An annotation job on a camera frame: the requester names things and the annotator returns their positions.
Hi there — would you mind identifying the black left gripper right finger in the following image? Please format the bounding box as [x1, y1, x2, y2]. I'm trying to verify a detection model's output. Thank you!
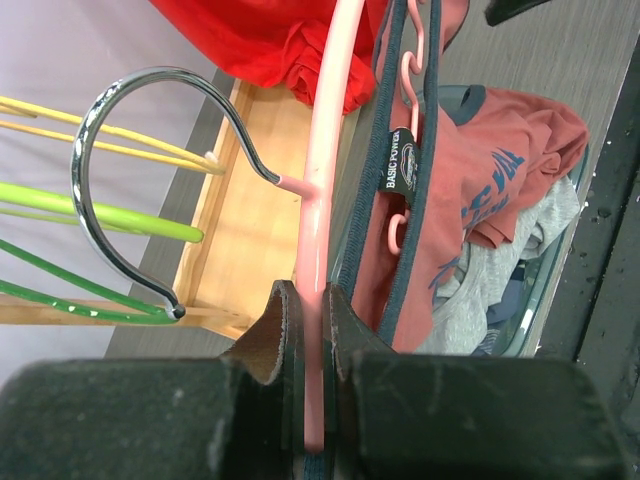
[322, 285, 631, 479]

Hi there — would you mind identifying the navy blue tank top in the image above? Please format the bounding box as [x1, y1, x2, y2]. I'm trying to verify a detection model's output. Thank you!
[472, 261, 526, 357]

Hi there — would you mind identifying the lime green hanger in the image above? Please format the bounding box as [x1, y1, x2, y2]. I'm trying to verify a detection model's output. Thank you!
[1, 182, 204, 243]

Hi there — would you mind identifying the grey tank top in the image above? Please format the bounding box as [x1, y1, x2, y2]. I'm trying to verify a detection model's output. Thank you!
[416, 177, 580, 355]

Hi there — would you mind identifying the maroon tank top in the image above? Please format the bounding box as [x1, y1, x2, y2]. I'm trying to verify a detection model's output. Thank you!
[304, 1, 589, 479]

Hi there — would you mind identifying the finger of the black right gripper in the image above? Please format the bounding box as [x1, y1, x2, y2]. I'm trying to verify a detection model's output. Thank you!
[484, 0, 550, 26]

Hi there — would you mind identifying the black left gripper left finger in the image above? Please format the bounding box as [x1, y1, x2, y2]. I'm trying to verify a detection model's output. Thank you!
[1, 281, 304, 479]

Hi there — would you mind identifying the wooden clothes rack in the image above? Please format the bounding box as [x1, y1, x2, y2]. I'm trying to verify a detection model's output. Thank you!
[0, 79, 361, 341]

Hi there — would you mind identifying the pink hanger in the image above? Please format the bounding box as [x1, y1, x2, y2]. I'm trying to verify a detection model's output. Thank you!
[70, 1, 363, 453]

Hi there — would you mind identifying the teal plastic bin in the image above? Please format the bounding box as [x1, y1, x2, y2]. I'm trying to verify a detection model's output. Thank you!
[329, 85, 590, 357]

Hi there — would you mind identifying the dark green hanger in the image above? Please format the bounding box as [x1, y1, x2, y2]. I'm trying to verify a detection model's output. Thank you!
[0, 238, 181, 324]

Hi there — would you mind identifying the yellow hanger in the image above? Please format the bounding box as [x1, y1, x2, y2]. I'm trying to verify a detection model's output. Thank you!
[0, 95, 226, 176]

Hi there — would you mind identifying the red tank top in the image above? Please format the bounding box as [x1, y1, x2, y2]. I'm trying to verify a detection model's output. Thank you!
[149, 0, 391, 116]

